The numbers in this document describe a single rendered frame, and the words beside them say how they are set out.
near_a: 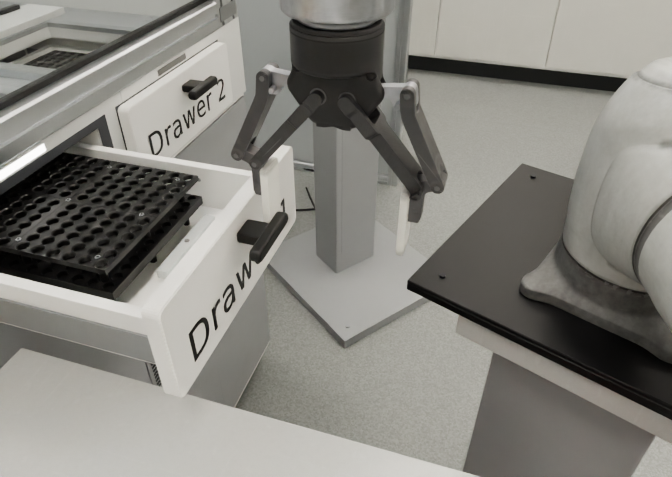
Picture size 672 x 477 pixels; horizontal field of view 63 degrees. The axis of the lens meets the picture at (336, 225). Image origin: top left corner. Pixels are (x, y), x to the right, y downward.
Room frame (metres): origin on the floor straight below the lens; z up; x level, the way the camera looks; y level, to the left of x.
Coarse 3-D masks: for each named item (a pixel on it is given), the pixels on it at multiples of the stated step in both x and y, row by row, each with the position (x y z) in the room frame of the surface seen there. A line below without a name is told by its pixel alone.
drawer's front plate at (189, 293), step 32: (288, 160) 0.56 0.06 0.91; (288, 192) 0.55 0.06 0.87; (224, 224) 0.42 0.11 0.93; (288, 224) 0.55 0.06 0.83; (192, 256) 0.37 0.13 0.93; (224, 256) 0.40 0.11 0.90; (160, 288) 0.33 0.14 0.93; (192, 288) 0.34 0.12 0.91; (224, 288) 0.39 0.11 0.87; (160, 320) 0.30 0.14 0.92; (192, 320) 0.34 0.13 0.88; (224, 320) 0.38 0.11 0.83; (160, 352) 0.30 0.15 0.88; (192, 352) 0.33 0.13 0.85
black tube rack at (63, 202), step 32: (64, 160) 0.59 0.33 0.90; (96, 160) 0.59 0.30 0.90; (32, 192) 0.51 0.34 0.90; (64, 192) 0.52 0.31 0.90; (96, 192) 0.51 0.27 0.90; (128, 192) 0.51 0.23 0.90; (160, 192) 0.51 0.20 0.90; (0, 224) 0.45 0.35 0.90; (32, 224) 0.45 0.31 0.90; (64, 224) 0.46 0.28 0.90; (96, 224) 0.45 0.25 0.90; (128, 224) 0.45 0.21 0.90; (160, 224) 0.49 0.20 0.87; (0, 256) 0.44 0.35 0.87; (32, 256) 0.41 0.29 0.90; (64, 256) 0.40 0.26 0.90; (96, 256) 0.40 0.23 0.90; (128, 256) 0.44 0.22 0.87; (64, 288) 0.40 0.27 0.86; (96, 288) 0.39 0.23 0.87
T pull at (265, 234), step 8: (280, 216) 0.45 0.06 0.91; (248, 224) 0.44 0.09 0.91; (256, 224) 0.44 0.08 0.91; (264, 224) 0.44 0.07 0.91; (272, 224) 0.44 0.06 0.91; (280, 224) 0.44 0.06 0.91; (240, 232) 0.42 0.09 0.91; (248, 232) 0.42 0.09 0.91; (256, 232) 0.42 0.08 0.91; (264, 232) 0.42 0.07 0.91; (272, 232) 0.42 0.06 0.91; (280, 232) 0.44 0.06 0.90; (240, 240) 0.42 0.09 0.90; (248, 240) 0.42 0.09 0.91; (256, 240) 0.42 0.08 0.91; (264, 240) 0.41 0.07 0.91; (272, 240) 0.42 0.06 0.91; (256, 248) 0.40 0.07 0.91; (264, 248) 0.40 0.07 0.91; (256, 256) 0.39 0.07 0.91; (264, 256) 0.40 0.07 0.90
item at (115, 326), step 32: (128, 160) 0.61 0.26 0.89; (160, 160) 0.60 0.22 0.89; (192, 192) 0.58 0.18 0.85; (224, 192) 0.57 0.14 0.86; (192, 224) 0.54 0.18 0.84; (160, 256) 0.48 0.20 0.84; (0, 288) 0.37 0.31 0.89; (32, 288) 0.36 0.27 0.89; (128, 288) 0.43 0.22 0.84; (0, 320) 0.37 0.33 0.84; (32, 320) 0.36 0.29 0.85; (64, 320) 0.35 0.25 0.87; (96, 320) 0.34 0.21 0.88; (128, 320) 0.33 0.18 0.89; (128, 352) 0.33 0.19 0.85
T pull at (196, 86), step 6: (210, 78) 0.82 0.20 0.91; (216, 78) 0.83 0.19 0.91; (186, 84) 0.80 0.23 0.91; (192, 84) 0.80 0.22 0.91; (198, 84) 0.80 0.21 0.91; (204, 84) 0.80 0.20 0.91; (210, 84) 0.81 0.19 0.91; (186, 90) 0.79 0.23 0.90; (192, 90) 0.77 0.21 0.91; (198, 90) 0.78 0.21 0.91; (204, 90) 0.79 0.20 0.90; (192, 96) 0.76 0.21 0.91; (198, 96) 0.77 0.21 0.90
